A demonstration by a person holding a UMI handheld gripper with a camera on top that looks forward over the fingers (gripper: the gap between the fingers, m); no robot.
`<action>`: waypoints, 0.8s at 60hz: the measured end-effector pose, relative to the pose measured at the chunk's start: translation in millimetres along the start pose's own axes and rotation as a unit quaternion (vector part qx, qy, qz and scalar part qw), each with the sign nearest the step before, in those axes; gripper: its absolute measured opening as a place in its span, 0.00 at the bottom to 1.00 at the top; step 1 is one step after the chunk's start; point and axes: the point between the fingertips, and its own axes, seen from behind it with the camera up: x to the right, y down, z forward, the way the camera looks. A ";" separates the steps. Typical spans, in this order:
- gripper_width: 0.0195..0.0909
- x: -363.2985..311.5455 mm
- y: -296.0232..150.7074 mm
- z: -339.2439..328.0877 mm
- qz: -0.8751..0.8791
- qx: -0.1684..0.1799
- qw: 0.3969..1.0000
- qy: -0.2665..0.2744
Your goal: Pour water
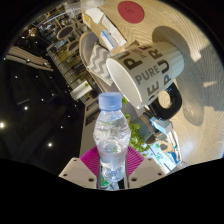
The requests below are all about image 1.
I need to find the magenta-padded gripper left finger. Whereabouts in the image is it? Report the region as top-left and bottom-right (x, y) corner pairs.
(58, 145), (102, 190)

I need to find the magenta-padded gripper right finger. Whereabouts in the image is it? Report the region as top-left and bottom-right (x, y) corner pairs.
(123, 145), (167, 190)

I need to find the clear blue-capped water bottle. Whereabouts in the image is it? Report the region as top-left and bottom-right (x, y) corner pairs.
(93, 92), (132, 184)

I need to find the green potted plant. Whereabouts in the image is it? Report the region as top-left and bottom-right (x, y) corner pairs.
(121, 96), (162, 158)

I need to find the white sheet with pens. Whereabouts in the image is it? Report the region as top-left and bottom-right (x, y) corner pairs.
(164, 129), (185, 167)

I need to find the white round column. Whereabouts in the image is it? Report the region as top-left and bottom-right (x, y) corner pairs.
(69, 79), (93, 101)

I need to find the group of ceiling lights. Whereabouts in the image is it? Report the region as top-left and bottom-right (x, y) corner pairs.
(0, 73), (68, 149)

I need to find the grey zigzag cushion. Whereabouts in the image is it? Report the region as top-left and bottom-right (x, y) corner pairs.
(87, 43), (116, 86)

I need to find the white and blue booklet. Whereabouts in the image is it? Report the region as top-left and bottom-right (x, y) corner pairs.
(99, 14), (128, 51)

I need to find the group of dining chairs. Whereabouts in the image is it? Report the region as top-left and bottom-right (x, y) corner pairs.
(29, 5), (85, 56)

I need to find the yellow card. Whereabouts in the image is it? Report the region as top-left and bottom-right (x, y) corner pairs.
(82, 13), (92, 27)

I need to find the flat round red coaster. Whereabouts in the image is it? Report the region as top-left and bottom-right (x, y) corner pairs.
(117, 0), (146, 25)

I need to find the white mug with black handle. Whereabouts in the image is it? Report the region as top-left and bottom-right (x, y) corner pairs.
(105, 41), (186, 121)

